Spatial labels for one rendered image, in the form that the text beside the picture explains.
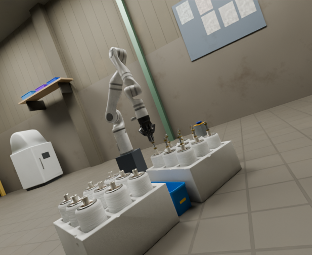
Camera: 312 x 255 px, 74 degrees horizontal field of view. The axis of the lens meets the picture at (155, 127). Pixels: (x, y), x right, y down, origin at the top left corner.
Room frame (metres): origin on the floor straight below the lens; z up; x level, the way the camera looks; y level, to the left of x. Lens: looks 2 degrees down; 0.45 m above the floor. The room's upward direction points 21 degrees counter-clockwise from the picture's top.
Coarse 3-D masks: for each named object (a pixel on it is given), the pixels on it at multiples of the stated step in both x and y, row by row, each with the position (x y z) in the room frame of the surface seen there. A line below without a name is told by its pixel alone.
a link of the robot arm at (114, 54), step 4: (112, 48) 1.36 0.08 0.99; (116, 48) 1.36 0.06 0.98; (112, 52) 1.35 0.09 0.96; (116, 52) 1.34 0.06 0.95; (112, 56) 1.35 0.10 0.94; (116, 56) 1.33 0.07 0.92; (112, 60) 1.36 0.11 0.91; (116, 60) 1.33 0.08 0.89; (116, 64) 1.33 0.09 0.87; (120, 64) 1.31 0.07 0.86; (116, 68) 1.34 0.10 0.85; (120, 68) 1.31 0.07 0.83; (124, 68) 1.30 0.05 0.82; (120, 72) 1.31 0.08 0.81; (124, 72) 1.29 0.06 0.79; (128, 72) 1.29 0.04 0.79; (124, 76) 1.28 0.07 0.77; (132, 76) 1.30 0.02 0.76
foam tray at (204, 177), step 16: (224, 144) 1.17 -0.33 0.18; (208, 160) 1.06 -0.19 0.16; (224, 160) 1.13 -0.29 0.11; (160, 176) 1.17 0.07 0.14; (176, 176) 1.06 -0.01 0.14; (192, 176) 0.97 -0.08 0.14; (208, 176) 1.03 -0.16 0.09; (224, 176) 1.10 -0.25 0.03; (192, 192) 1.01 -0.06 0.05; (208, 192) 1.01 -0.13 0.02
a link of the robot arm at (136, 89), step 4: (128, 76) 1.27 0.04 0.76; (124, 80) 1.27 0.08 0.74; (128, 80) 1.27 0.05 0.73; (132, 80) 1.26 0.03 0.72; (124, 84) 1.29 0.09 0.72; (128, 84) 1.30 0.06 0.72; (132, 84) 1.29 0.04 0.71; (136, 84) 1.24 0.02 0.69; (132, 88) 1.23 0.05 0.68; (136, 88) 1.24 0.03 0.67; (140, 88) 1.25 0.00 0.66; (132, 92) 1.23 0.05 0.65; (136, 92) 1.24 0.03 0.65; (140, 92) 1.25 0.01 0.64
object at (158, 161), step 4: (164, 152) 1.26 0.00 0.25; (152, 156) 1.24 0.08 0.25; (156, 156) 1.22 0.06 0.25; (160, 156) 1.22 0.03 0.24; (152, 160) 1.24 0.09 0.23; (156, 160) 1.22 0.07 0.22; (160, 160) 1.22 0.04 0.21; (156, 164) 1.23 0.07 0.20; (160, 164) 1.22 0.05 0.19; (164, 164) 1.22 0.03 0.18
